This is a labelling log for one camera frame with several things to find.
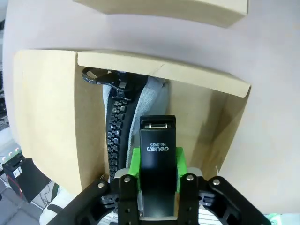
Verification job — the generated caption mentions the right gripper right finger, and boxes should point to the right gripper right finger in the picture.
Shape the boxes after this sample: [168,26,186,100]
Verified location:
[175,146,273,225]

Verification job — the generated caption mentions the grey zippered pencil case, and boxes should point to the grey zippered pencil case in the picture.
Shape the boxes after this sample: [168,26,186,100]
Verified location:
[81,67,170,184]

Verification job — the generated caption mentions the brown cardboard box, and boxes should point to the brown cardboard box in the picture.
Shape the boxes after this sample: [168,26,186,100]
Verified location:
[72,0,249,30]
[13,49,252,195]

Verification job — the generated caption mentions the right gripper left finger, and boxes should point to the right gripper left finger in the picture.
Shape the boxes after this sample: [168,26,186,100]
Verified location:
[46,146,142,225]

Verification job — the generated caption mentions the black equipment box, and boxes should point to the black equipment box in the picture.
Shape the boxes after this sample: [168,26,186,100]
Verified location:
[1,157,52,204]

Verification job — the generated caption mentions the black stapler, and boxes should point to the black stapler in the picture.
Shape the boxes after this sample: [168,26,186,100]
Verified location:
[139,114,177,218]

